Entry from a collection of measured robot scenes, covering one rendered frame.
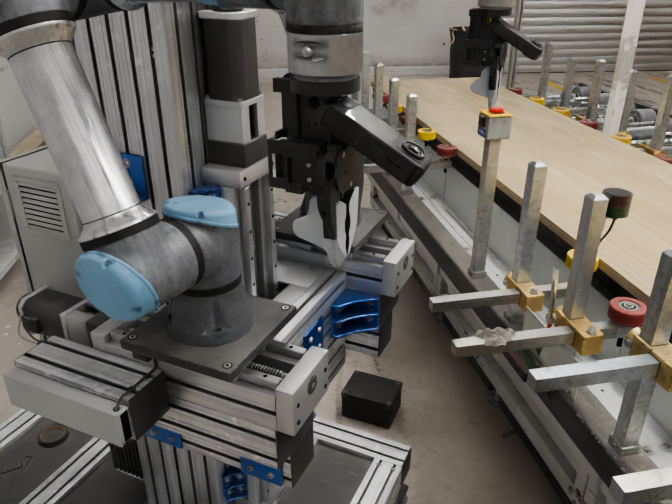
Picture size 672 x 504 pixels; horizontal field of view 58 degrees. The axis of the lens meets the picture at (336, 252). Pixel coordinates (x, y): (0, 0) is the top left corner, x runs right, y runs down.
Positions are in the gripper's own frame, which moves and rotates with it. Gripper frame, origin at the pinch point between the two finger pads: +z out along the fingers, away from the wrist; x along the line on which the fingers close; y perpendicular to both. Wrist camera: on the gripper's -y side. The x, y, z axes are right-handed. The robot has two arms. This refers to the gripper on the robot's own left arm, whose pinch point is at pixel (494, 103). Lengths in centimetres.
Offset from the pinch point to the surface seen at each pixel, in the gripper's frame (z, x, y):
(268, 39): 81, -618, 423
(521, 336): 46, 21, -16
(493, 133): 14.7, -28.8, 4.3
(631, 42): 4, -154, -26
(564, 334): 46, 16, -24
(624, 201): 15.7, 8.3, -30.4
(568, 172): 42, -87, -14
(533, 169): 17.2, -9.6, -9.7
